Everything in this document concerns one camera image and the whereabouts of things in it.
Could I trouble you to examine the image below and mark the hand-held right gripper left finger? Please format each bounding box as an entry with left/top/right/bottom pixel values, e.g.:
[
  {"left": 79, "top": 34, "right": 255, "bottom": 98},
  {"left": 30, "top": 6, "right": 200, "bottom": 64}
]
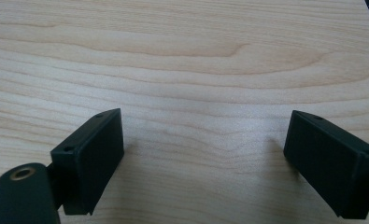
[{"left": 50, "top": 107, "right": 125, "bottom": 217}]

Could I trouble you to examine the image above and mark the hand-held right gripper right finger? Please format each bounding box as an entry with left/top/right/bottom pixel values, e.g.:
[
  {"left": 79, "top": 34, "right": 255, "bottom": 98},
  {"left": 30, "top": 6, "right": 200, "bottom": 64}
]
[{"left": 282, "top": 109, "right": 369, "bottom": 220}]

